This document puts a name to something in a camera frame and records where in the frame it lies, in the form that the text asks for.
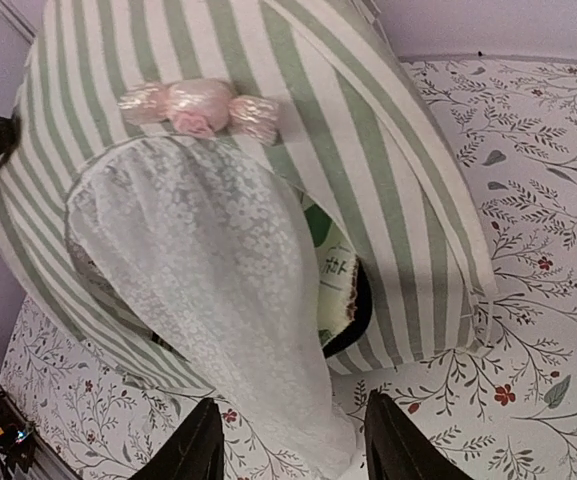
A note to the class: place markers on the floral table cloth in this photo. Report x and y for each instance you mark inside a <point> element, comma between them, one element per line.
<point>511,414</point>

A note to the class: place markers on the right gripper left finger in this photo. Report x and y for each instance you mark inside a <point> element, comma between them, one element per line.
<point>195,451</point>

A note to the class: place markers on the avocado print cushion mat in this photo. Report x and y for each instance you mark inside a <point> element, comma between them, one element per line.
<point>338,269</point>

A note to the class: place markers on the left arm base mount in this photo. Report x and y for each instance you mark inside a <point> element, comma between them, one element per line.
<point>16,444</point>

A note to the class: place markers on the striped fabric pet tent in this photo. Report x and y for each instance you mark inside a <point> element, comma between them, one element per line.
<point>152,205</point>

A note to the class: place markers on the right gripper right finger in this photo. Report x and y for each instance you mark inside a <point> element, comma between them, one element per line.
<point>397,450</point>

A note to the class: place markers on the left aluminium frame post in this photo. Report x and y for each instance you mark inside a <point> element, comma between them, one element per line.
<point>17,20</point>

